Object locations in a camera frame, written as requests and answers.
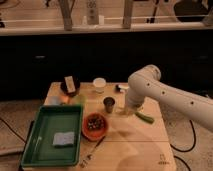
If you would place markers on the white plastic cup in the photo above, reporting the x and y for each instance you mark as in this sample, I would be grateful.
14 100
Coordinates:
99 84

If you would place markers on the green chili pepper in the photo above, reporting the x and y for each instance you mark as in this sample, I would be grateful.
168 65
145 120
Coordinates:
145 118

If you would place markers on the fork with dark handle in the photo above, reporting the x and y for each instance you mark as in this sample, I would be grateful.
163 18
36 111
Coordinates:
88 157

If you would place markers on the green plastic tray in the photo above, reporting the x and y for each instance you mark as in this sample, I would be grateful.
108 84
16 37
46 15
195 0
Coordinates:
50 120

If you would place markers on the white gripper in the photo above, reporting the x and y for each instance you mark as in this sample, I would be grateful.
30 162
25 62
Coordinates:
133 102

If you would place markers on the metal cup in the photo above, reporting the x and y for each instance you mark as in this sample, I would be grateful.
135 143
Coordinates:
109 103

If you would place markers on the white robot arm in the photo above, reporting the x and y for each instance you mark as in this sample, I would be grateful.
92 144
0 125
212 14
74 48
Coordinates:
146 83

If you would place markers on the blue sponge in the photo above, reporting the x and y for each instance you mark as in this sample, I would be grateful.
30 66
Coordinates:
63 138

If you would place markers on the orange bowl with beans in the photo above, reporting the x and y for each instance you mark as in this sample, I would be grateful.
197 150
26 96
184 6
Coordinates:
95 126

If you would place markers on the dark round box with card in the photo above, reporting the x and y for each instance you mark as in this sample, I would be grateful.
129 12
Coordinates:
70 86

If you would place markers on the white brush with black head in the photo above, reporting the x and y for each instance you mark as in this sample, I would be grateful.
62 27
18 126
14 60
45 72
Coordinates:
121 88

